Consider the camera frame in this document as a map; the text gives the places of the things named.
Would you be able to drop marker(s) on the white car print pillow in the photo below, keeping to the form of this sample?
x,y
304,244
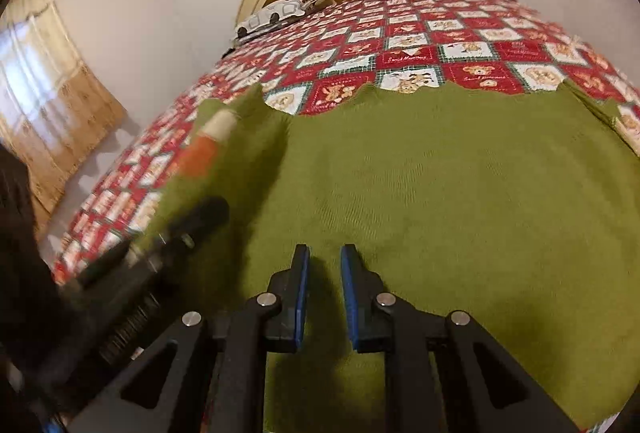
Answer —
x,y
280,13

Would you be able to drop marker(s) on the beige floral side curtain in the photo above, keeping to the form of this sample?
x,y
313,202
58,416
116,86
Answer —
x,y
50,103

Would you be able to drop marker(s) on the green orange cream striped sweater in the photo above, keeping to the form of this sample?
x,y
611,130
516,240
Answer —
x,y
450,188

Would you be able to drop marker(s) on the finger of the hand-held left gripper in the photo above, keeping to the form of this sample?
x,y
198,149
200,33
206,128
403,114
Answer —
x,y
195,220

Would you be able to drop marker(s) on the red checked printed blanket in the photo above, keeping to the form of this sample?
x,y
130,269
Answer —
x,y
450,38

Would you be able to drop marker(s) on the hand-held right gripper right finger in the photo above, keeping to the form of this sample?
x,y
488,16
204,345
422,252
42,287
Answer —
x,y
350,293

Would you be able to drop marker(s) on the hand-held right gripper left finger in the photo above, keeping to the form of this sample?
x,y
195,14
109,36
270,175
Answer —
x,y
300,293

